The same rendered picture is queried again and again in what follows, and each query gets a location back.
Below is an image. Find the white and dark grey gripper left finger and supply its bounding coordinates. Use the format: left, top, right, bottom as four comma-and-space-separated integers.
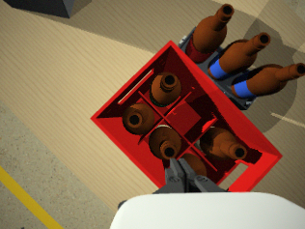
152, 158, 184, 194

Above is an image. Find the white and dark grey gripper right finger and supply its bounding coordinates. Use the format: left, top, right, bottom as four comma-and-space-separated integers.
178, 158, 231, 193

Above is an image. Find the red bottle crate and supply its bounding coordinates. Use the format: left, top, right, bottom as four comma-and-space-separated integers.
105, 57, 282, 192

